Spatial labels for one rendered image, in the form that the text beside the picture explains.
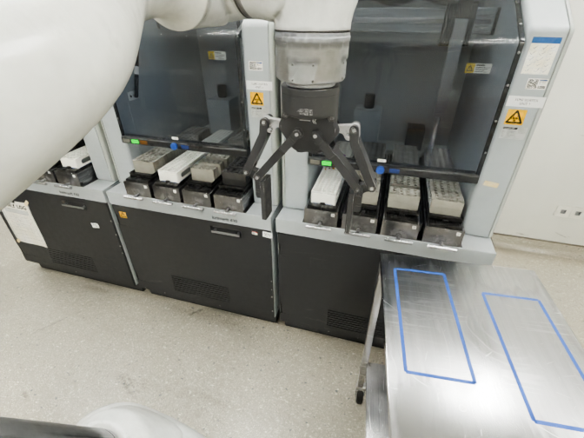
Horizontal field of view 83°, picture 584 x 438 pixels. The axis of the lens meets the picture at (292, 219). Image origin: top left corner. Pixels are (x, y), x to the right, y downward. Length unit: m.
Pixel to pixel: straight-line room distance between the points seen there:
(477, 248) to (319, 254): 0.60
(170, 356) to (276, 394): 0.57
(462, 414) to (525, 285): 0.48
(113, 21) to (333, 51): 0.27
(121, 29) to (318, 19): 0.25
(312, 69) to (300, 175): 0.97
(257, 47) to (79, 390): 1.67
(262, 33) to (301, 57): 0.87
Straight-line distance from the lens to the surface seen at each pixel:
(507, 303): 1.07
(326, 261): 1.45
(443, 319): 0.95
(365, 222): 1.31
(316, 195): 1.32
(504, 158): 1.32
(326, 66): 0.42
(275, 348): 1.83
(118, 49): 0.19
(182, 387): 1.79
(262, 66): 1.29
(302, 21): 0.41
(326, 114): 0.44
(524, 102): 1.27
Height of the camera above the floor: 1.48
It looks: 33 degrees down
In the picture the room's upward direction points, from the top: straight up
